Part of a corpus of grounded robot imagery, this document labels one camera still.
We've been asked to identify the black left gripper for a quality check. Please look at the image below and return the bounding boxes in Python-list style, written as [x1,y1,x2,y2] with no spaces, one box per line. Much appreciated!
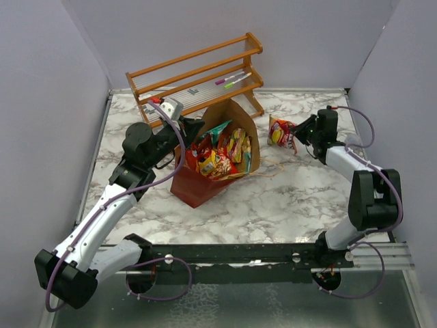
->
[146,115,206,169]

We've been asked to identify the red fruit candy snack bag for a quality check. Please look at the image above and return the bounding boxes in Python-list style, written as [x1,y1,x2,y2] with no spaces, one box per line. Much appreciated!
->
[267,115,298,155]

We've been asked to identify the teal snack bag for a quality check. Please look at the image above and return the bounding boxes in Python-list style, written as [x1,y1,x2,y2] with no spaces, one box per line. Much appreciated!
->
[199,120,232,146]

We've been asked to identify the red brown paper bag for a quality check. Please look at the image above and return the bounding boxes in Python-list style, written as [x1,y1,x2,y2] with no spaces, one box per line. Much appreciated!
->
[171,100,262,208]

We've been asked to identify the red Doritos chip bag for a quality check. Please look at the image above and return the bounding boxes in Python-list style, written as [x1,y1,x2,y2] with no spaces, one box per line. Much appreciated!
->
[184,143,201,173]

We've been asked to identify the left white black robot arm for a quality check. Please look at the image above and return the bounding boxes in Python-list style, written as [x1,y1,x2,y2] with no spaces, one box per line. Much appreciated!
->
[34,117,205,312]

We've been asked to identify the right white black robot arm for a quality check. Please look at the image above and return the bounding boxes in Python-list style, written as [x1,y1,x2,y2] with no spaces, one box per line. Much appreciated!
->
[292,106,404,267]

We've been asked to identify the yellow chip bag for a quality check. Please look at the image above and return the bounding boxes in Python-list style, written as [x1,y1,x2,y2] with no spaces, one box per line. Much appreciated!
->
[199,150,217,176]

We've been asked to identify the red noodle snack bag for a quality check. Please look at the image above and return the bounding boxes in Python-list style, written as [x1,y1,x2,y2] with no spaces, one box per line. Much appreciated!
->
[207,152,239,180]

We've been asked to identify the gold foil snack bag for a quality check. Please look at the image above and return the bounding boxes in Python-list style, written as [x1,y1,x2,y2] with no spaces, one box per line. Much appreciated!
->
[240,136,252,174]

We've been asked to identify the grey staple strip upper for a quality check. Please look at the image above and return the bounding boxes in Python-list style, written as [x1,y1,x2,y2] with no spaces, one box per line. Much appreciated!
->
[187,88,199,95]

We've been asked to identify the orange wooden shelf rack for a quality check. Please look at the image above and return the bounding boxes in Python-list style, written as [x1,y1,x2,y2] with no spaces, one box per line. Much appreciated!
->
[126,32,264,128]

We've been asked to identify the grey staple strips lower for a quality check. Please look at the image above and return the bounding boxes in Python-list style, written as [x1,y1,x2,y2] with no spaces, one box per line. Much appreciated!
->
[143,105,154,115]

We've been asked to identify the small clear plastic cup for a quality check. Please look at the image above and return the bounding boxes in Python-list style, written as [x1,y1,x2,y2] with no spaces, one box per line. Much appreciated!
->
[344,134,361,146]

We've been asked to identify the purple cap marker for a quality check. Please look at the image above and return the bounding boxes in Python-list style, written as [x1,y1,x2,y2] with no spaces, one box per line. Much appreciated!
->
[214,71,245,85]

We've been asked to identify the green cap marker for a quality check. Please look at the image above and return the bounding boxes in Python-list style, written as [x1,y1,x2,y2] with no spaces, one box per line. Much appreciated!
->
[224,72,252,90]

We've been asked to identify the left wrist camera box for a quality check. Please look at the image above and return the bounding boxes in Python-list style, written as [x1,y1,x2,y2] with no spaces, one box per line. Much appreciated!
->
[148,97,184,121]

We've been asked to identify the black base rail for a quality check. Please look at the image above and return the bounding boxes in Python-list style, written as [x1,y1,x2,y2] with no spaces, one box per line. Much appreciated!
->
[126,234,353,285]

